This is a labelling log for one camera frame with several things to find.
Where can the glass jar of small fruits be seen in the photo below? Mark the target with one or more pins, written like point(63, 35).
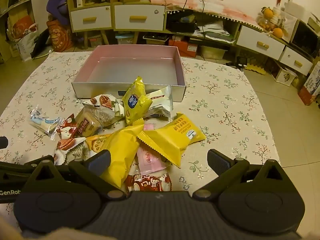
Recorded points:
point(265, 23)

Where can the clear packet blue white candy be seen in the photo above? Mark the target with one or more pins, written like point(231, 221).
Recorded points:
point(43, 123)

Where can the white plastic bag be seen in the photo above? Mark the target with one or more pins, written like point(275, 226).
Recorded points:
point(26, 43)

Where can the black box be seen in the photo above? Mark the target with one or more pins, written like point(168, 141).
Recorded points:
point(181, 23)

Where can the black microwave oven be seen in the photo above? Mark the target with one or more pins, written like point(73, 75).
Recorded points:
point(303, 38)

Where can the black laptop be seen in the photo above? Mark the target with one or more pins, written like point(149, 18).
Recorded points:
point(40, 43)

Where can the orange printed bag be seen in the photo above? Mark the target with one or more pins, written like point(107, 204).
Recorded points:
point(58, 37)

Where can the large plain yellow snack packet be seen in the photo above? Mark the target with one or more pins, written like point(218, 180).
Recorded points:
point(175, 135)

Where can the wooden storage cabinet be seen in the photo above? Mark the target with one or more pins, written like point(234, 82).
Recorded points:
point(175, 7)

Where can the tall red printed box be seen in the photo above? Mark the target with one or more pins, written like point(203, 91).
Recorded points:
point(311, 85)

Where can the orange fruit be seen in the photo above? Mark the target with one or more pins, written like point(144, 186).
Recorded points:
point(278, 32)
point(268, 13)

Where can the yellow foam mat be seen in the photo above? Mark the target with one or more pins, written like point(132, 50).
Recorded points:
point(255, 70)

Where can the pink cardboard box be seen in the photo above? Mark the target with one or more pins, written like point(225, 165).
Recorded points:
point(130, 67)

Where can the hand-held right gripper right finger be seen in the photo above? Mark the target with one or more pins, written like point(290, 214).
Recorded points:
point(218, 163)

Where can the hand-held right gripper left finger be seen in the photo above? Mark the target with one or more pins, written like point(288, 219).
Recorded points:
point(98, 163)

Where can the pink cloth runner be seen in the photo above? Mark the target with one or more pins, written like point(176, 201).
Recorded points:
point(212, 5)

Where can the floral tablecloth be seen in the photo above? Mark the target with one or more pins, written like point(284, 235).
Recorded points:
point(225, 92)

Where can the white printed box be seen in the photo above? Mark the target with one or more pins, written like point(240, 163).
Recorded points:
point(286, 76)

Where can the white nut print snack packet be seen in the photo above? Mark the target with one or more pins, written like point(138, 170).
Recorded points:
point(105, 101)
point(68, 146)

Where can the person's left forearm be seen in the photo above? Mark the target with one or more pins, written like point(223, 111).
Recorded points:
point(7, 227)

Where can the stack of papers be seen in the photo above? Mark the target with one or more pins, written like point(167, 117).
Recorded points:
point(215, 31)

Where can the clear plastic storage bin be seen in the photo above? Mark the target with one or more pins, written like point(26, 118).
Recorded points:
point(213, 52)
point(125, 39)
point(156, 40)
point(95, 42)

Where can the clear beige cake packet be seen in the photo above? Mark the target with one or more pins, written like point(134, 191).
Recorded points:
point(92, 122)

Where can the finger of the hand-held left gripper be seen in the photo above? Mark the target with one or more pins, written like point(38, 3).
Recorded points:
point(3, 142)
point(15, 168)

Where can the pink snack packet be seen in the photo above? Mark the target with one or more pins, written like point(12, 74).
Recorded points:
point(150, 158)

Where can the small white box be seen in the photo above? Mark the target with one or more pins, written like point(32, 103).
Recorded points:
point(80, 0)

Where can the white snack packet red label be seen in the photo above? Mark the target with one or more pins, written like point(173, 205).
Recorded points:
point(160, 100)

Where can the yellow snack packet blue label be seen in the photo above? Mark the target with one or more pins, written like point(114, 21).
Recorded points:
point(136, 100)

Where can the wooden bookshelf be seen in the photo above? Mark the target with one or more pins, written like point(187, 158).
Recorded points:
point(15, 2)

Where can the red printed bag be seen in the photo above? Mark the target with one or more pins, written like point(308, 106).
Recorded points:
point(21, 27)

